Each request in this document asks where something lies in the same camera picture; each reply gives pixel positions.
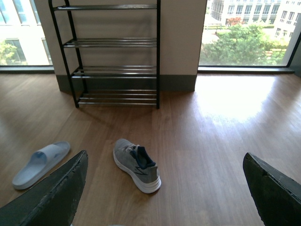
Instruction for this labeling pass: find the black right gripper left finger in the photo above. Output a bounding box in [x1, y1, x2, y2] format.
[0, 150, 88, 226]

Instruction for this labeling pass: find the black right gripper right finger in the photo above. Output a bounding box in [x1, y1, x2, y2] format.
[243, 153, 301, 226]

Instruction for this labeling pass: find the light blue slide sandal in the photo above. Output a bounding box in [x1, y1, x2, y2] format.
[12, 141, 71, 190]

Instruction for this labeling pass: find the grey knit sneaker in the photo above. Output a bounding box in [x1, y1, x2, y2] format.
[113, 138, 161, 194]

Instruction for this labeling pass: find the black metal shoe rack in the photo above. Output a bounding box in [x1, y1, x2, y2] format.
[48, 0, 161, 108]

